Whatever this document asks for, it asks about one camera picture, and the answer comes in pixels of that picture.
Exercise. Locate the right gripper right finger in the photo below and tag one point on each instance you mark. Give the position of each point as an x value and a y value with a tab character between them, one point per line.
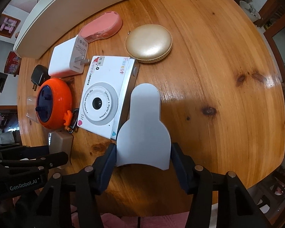
185	169

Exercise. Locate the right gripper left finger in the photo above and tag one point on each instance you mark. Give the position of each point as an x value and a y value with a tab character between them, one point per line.
103	167

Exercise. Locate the white plastic scoop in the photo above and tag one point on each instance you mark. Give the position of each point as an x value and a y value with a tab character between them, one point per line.
144	139

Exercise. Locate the beige small box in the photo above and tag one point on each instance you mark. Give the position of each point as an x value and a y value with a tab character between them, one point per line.
61	141

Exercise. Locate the clear plastic small box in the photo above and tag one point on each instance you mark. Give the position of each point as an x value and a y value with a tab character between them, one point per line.
30	109

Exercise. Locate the orange round tape measure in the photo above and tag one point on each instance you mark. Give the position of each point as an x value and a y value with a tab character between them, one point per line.
54	104

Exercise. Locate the white children's digital camera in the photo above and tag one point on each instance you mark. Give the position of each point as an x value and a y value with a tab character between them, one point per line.
106	94

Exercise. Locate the white power adapter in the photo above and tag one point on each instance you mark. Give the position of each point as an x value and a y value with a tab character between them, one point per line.
69	58

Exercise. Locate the gold round compact case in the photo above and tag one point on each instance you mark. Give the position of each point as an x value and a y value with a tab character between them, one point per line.
149	43

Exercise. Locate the pink correction tape dispenser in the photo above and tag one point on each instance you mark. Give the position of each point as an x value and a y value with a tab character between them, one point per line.
103	27

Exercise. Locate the wooden round table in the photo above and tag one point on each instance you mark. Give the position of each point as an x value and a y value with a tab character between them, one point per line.
221	100

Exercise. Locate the black power adapter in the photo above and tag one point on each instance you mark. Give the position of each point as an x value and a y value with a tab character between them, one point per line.
39	76

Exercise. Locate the red round tin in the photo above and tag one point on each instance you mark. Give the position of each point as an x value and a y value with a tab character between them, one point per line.
13	64

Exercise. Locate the pink dumbbells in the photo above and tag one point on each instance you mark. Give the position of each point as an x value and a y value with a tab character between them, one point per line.
8	25

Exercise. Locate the white small bucket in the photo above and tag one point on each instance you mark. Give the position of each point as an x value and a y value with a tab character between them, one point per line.
250	11

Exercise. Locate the white plastic storage bin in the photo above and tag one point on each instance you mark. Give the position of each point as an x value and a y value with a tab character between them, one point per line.
49	20

